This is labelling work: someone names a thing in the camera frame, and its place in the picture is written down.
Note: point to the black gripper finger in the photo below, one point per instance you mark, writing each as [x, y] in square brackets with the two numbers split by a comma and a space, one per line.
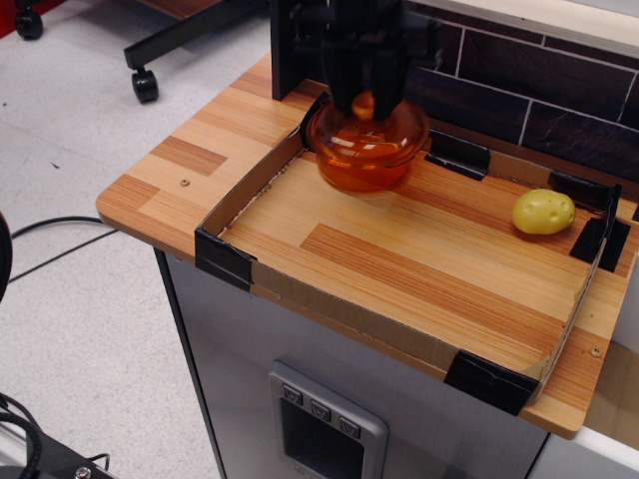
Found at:
[388, 76]
[343, 71]

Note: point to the dark brick backsplash panel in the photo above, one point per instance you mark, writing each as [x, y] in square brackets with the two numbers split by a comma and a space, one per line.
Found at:
[507, 80]

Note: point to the black metal base plate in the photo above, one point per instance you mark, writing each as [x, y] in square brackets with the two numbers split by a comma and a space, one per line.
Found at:
[55, 460]

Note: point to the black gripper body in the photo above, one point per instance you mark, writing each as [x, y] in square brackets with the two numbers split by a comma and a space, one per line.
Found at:
[337, 32]

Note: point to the grey toy kitchen cabinet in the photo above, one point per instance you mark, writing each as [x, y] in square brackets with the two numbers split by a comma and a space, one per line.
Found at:
[232, 338]

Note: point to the cardboard fence with black tape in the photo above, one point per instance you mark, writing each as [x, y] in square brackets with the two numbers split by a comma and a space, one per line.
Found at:
[432, 272]

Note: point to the black caster wheel far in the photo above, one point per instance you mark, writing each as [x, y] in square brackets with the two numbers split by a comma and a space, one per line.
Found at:
[29, 25]

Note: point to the yellow toy potato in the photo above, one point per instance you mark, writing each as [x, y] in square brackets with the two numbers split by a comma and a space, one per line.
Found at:
[543, 212]

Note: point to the orange transparent pot lid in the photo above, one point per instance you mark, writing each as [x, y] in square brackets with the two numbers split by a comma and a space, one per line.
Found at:
[361, 141]

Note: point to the grey button control panel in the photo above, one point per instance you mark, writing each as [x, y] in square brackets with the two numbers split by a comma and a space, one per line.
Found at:
[322, 434]

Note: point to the orange transparent pot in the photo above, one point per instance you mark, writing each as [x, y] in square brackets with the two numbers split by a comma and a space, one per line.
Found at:
[364, 173]

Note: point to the black caster wheel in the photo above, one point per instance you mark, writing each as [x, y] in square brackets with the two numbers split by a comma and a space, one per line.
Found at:
[29, 25]
[145, 86]

